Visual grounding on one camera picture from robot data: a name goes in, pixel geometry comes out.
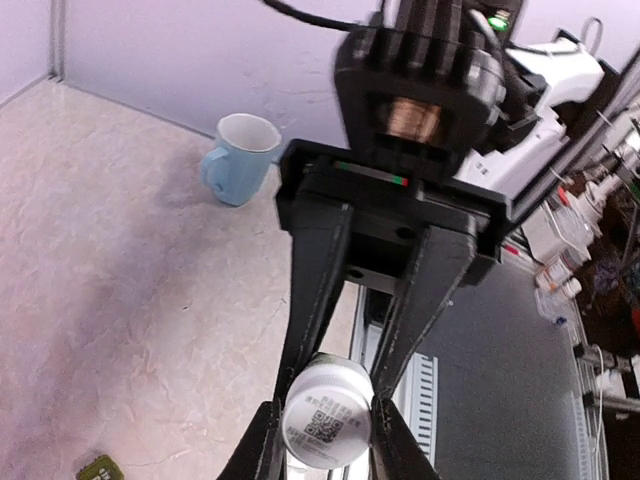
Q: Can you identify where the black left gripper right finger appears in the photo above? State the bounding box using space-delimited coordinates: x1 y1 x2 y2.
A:
370 396 441 480

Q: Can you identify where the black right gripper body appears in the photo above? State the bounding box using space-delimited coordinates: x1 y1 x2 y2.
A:
275 1 516 295

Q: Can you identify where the light blue mug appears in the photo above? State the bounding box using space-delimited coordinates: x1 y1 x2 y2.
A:
200 113 282 207

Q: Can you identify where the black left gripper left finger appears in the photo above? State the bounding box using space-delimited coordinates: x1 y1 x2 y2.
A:
218 399 286 480

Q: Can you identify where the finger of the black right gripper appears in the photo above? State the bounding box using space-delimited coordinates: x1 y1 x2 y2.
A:
371 226 476 398
275 200 354 400

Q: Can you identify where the green pill organizer box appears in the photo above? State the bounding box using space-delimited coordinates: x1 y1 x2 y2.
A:
75 455 125 480

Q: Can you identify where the small white bottle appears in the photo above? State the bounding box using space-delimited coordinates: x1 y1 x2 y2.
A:
281 353 374 470

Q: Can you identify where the left aluminium frame post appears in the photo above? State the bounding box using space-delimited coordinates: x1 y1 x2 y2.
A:
48 0 68 83

